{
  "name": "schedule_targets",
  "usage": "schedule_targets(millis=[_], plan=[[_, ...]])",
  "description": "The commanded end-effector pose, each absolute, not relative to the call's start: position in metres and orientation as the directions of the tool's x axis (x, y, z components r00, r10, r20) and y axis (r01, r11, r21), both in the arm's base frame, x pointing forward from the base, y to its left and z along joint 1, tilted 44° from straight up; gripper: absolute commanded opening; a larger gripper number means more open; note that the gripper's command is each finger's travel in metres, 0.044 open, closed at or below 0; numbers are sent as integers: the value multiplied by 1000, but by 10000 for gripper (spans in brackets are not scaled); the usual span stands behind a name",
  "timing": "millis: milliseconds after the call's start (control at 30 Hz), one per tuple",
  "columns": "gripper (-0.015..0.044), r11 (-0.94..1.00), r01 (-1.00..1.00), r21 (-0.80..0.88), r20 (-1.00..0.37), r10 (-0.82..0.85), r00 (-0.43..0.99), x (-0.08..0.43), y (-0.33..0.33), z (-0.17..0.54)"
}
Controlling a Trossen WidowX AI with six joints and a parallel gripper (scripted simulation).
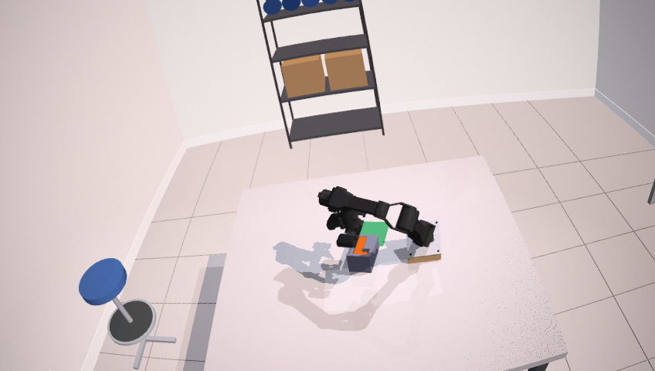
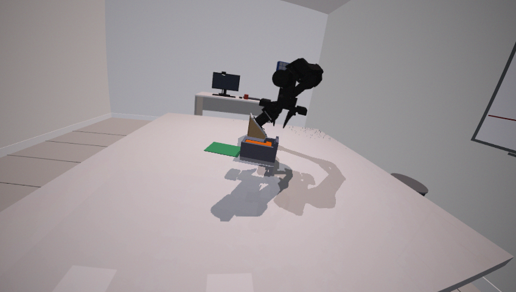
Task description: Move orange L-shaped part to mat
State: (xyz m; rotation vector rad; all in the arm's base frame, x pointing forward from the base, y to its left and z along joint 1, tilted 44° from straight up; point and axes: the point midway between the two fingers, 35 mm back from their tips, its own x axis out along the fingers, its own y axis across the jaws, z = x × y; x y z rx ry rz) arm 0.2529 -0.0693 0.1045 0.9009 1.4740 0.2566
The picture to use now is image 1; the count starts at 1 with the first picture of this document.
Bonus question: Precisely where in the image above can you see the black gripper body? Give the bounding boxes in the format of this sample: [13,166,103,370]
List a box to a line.
[336,211,366,248]

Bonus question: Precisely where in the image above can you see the orange l-shaped part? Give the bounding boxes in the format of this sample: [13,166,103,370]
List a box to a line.
[354,237,368,254]

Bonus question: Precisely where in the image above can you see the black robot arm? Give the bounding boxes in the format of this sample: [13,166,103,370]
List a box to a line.
[317,186,436,247]

